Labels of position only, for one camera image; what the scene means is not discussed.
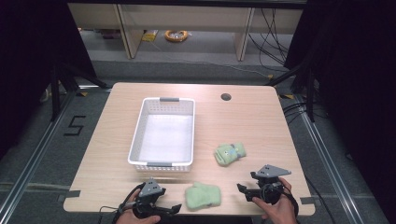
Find black metal stand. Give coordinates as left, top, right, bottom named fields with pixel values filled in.
left=264, top=60, right=317, bottom=123
left=49, top=61, right=110, bottom=122

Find white plastic basket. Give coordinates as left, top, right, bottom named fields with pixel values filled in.
left=127, top=97, right=196, bottom=173

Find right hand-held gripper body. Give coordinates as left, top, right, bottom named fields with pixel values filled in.
left=255, top=164, right=292, bottom=205

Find person's left hand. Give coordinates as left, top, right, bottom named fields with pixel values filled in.
left=115, top=189, right=162, bottom=224

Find bundle of black cables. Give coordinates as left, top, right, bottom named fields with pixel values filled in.
left=247, top=7, right=292, bottom=69

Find aluminium floor rail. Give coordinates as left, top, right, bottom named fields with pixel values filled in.
left=293, top=92, right=366, bottom=224
left=0, top=89, right=78, bottom=217

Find beige wooden shelf unit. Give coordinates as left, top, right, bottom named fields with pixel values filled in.
left=67, top=3, right=304, bottom=62

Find black floor cables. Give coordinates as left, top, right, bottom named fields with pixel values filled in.
left=280, top=100, right=325, bottom=126

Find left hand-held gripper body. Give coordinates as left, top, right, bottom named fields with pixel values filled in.
left=132, top=177, right=165, bottom=219

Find yellow packet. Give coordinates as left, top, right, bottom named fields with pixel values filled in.
left=141, top=29, right=159, bottom=43

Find green mitten with face print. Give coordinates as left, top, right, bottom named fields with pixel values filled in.
left=213, top=142, right=247, bottom=167

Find black curtain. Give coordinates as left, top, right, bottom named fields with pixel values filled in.
left=0, top=0, right=98, bottom=158
left=283, top=0, right=396, bottom=224

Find person's right hand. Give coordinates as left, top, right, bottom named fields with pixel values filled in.
left=251, top=176, right=298, bottom=224

